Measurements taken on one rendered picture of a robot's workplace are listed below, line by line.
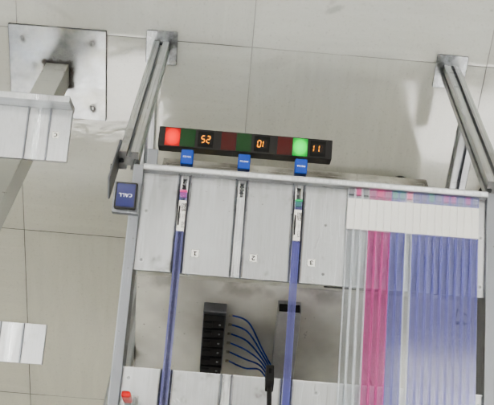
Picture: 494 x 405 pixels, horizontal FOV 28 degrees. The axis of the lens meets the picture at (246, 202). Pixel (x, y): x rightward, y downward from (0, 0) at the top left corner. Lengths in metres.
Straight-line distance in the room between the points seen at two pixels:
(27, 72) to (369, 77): 0.88
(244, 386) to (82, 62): 1.11
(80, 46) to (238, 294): 0.81
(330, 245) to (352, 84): 0.80
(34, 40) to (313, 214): 1.02
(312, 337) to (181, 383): 0.48
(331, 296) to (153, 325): 0.40
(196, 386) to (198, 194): 0.36
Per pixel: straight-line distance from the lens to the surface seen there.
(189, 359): 2.31
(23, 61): 2.68
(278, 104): 2.65
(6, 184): 2.08
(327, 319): 2.24
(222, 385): 1.87
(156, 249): 1.91
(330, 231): 1.92
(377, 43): 2.60
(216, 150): 1.97
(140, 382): 1.87
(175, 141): 1.97
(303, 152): 1.97
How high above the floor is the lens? 2.43
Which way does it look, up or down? 61 degrees down
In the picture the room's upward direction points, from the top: 176 degrees counter-clockwise
